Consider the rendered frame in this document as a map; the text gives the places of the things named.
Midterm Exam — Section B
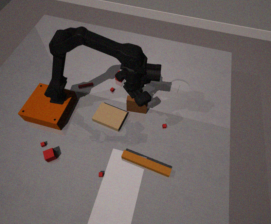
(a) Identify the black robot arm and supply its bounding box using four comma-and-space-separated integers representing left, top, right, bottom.
44, 26, 161, 105

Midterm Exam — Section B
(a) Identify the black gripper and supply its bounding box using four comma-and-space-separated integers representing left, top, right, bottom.
116, 70, 151, 107

